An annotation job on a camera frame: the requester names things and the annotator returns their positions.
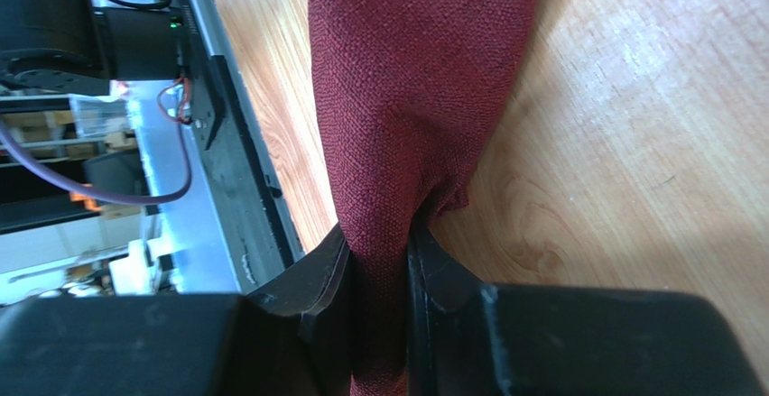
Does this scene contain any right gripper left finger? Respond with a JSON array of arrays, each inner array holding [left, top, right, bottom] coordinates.
[[1, 227, 351, 395]]

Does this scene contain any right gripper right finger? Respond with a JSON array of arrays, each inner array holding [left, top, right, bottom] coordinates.
[[407, 222, 764, 395]]

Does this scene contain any dark red cloth napkin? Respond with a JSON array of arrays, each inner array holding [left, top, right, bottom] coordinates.
[[308, 0, 537, 395]]

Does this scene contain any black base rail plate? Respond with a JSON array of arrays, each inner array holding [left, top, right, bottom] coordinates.
[[174, 0, 303, 292]]

